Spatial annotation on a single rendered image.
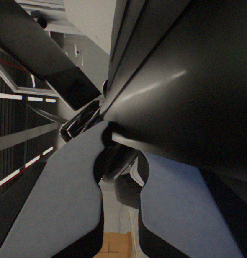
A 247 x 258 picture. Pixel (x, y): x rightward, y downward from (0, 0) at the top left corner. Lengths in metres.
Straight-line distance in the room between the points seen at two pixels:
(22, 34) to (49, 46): 0.05
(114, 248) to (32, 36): 8.19
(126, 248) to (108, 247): 0.69
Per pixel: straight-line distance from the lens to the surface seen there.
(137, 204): 0.56
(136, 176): 0.30
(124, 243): 8.24
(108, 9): 0.53
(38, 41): 0.38
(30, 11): 0.85
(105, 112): 0.17
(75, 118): 0.29
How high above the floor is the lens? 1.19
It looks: 4 degrees down
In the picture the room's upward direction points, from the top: 85 degrees counter-clockwise
